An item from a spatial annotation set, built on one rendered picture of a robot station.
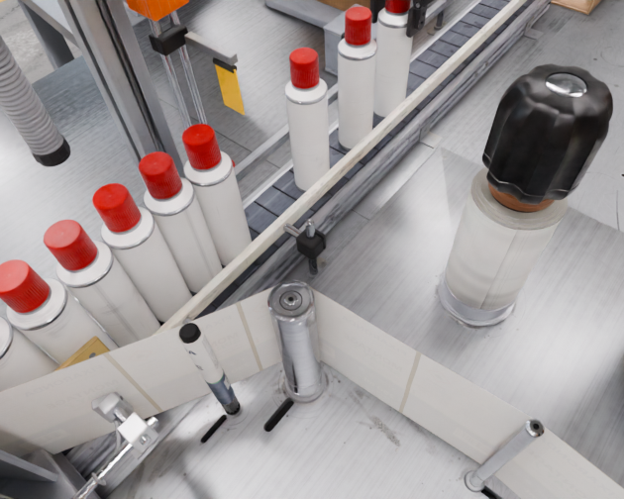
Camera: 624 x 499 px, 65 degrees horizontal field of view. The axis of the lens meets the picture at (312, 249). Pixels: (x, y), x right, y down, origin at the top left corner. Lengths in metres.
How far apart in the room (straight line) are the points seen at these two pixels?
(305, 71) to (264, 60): 0.48
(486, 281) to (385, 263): 0.15
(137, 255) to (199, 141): 0.13
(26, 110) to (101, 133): 0.48
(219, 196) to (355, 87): 0.26
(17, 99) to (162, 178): 0.13
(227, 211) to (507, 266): 0.30
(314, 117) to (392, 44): 0.19
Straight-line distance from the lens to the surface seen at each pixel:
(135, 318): 0.55
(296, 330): 0.40
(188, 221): 0.52
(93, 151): 0.95
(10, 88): 0.50
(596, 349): 0.64
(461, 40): 1.02
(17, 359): 0.50
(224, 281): 0.60
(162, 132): 0.66
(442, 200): 0.71
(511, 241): 0.48
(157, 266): 0.53
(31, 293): 0.47
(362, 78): 0.69
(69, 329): 0.50
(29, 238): 0.86
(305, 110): 0.61
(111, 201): 0.47
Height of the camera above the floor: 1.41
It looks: 54 degrees down
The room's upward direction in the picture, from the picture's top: 5 degrees counter-clockwise
